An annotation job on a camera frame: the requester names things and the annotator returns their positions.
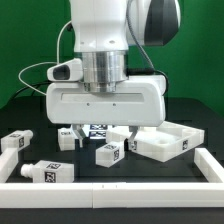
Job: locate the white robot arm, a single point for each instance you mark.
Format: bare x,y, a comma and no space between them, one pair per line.
97,86

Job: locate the white square table top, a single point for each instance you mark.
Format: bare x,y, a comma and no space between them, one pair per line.
166,141

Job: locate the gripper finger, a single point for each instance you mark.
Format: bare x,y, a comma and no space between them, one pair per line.
130,143
79,132

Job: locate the white marker sheet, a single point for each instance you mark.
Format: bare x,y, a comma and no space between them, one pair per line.
95,132

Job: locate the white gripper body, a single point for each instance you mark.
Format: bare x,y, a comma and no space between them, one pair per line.
137,101

